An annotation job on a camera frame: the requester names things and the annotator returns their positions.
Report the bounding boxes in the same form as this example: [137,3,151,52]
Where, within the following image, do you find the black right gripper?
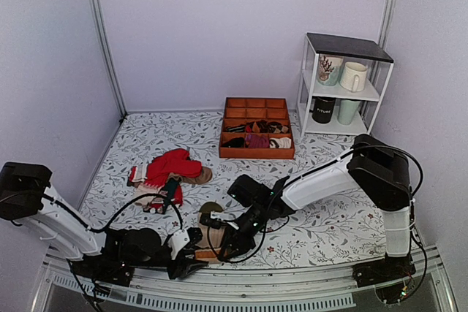
[220,204,269,262]

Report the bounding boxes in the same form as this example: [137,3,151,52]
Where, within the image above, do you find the striped beige knitted sock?
[195,202,225,264]

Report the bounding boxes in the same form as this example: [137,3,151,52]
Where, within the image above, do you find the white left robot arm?
[1,161,208,286]

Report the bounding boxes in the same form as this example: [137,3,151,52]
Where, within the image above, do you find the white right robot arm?
[212,134,416,280]

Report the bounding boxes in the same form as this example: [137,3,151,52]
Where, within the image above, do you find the black striped socks in box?
[222,124,246,148]

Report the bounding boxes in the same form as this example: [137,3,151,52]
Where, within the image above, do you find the purple socks in box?
[245,134,270,148]

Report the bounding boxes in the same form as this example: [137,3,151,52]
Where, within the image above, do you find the dark brown socks in box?
[245,120,290,134]

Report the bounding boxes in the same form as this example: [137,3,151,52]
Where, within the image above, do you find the white brown socks in box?
[269,137,293,149]

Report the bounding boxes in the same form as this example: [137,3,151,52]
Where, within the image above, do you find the brown sock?
[168,167,213,185]

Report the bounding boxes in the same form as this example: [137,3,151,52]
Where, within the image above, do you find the red sock pile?
[127,148,203,213]

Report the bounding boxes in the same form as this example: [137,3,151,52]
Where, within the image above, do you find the floral patterned table cloth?
[80,112,385,269]

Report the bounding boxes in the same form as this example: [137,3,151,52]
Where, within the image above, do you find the orange wooden divider box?
[219,97,295,159]

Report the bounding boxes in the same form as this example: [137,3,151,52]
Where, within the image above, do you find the black tumbler cup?
[312,96,336,124]

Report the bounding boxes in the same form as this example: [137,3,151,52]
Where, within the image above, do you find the pale green tumbler cup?
[337,99,361,126]

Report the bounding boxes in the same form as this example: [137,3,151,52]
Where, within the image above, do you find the floral patterned mug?
[317,54,344,86]

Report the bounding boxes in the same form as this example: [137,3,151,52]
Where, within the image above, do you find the white shelf black top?
[297,33,394,135]

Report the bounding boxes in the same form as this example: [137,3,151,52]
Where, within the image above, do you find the white ceramic mug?
[339,61,368,93]

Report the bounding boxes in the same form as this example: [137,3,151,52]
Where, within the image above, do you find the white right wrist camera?
[210,211,226,221]

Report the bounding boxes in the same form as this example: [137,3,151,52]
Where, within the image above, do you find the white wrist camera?
[210,211,226,221]
[167,229,190,260]

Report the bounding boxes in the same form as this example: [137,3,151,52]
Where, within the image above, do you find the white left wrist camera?
[167,229,190,260]

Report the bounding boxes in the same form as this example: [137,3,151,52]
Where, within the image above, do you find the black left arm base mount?
[71,256,135,287]

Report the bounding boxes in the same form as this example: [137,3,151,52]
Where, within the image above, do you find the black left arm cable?
[0,189,184,235]

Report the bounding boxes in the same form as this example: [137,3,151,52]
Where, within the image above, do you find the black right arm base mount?
[352,254,416,287]

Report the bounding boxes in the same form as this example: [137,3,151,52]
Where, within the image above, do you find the left aluminium corner post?
[89,0,127,119]

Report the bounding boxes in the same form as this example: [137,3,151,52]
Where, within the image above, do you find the aluminium corner post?
[89,0,127,119]
[377,0,402,48]

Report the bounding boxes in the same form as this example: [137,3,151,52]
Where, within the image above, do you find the right aluminium corner post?
[377,0,402,48]

